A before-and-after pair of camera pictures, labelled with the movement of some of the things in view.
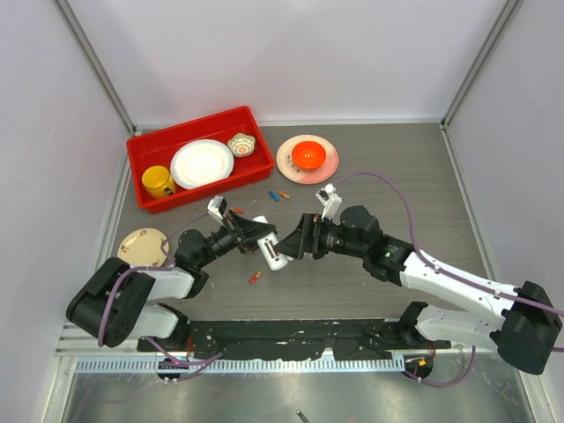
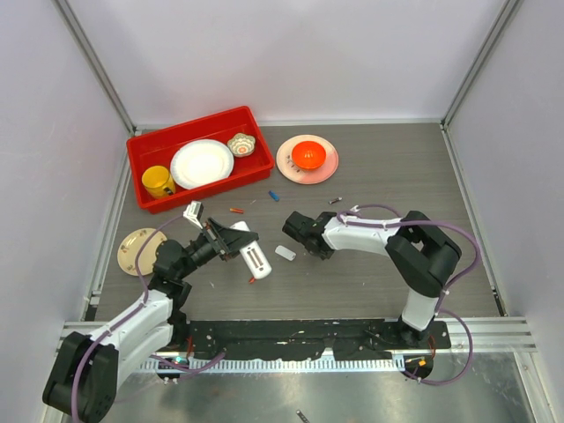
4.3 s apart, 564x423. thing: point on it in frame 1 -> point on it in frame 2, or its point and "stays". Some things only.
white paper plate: (201, 161) stays
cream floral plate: (143, 248) stays
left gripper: (248, 232) -> (228, 241)
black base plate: (346, 339) stays
